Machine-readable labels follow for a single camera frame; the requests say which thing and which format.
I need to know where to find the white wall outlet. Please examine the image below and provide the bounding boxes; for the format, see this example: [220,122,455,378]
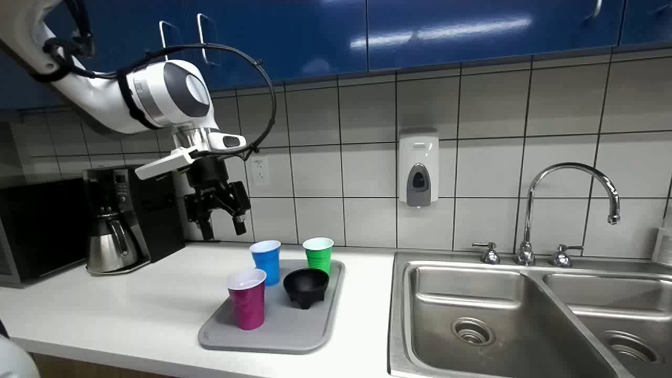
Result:
[247,155,270,194]

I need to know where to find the grey plastic tray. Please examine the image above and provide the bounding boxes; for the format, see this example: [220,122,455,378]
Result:
[197,260,345,354]

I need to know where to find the chrome sink faucet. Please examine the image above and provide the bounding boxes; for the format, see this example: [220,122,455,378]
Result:
[470,160,623,269]

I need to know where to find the black microwave oven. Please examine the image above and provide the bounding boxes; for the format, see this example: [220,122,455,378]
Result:
[0,179,91,288]

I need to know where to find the purple plastic cup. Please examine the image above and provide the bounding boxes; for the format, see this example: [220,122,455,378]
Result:
[226,269,267,330]

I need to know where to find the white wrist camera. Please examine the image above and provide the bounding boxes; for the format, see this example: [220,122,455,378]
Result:
[134,127,247,181]

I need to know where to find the blue upper cabinets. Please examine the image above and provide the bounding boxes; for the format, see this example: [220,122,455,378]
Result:
[0,0,672,112]

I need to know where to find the green plastic cup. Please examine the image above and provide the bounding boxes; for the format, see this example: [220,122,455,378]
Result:
[302,236,333,273]

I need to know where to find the stainless steel double sink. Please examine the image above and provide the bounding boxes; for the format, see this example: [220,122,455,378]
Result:
[389,253,672,378]

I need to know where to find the black coffee maker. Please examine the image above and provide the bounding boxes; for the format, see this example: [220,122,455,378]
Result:
[84,165,185,269]

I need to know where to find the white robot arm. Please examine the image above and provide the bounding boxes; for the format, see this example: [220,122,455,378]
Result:
[0,0,251,238]

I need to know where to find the steel coffee carafe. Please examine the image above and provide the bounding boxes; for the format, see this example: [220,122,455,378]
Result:
[86,209,146,274]

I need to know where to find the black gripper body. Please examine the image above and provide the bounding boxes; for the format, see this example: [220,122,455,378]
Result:
[185,155,251,225]

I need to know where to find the blue plastic cup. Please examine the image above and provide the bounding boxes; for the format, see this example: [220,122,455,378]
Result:
[251,238,281,285]

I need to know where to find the white soap dispenser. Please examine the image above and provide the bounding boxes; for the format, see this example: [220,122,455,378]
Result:
[399,132,440,208]

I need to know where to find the black bowl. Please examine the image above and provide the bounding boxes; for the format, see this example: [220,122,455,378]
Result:
[284,269,330,309]

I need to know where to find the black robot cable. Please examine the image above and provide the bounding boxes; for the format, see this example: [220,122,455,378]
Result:
[41,0,279,163]

